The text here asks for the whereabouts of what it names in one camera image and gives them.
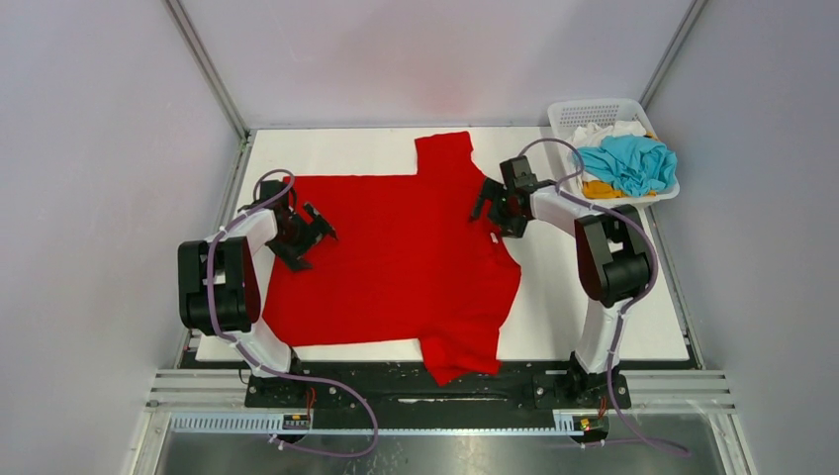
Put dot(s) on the light blue t-shirt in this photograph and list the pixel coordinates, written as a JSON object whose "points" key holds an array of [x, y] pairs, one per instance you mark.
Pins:
{"points": [[655, 169]]}

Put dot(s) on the yellow t-shirt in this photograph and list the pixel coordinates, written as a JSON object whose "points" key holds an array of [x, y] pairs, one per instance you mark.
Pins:
{"points": [[599, 190]]}

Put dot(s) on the white t-shirt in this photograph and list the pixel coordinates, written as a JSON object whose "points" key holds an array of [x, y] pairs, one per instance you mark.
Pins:
{"points": [[606, 151]]}

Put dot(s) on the aluminium frame rail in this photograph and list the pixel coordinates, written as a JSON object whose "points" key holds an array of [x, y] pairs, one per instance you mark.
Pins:
{"points": [[223, 421]]}

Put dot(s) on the aluminium corner post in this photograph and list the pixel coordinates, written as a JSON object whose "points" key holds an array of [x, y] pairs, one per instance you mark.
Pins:
{"points": [[672, 50], [192, 39]]}

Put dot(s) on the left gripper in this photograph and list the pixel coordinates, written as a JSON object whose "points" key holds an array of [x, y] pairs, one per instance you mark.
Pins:
{"points": [[310, 232]]}

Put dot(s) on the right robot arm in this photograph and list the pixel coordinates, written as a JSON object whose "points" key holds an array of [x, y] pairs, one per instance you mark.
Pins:
{"points": [[616, 261]]}

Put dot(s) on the left aluminium corner post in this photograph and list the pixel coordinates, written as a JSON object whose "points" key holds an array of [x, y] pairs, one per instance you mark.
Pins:
{"points": [[192, 39]]}

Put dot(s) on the red t-shirt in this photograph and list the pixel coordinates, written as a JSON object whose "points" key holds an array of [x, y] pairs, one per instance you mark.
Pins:
{"points": [[407, 262]]}

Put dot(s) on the right aluminium corner post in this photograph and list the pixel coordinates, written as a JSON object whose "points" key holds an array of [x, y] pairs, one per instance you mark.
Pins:
{"points": [[672, 50]]}

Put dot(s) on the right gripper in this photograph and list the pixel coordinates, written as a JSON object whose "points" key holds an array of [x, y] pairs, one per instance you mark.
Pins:
{"points": [[500, 204]]}

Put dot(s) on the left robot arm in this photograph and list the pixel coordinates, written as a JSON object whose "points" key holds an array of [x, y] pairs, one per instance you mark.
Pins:
{"points": [[223, 280]]}

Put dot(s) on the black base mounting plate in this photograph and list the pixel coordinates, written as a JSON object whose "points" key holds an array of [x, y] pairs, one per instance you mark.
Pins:
{"points": [[403, 395]]}

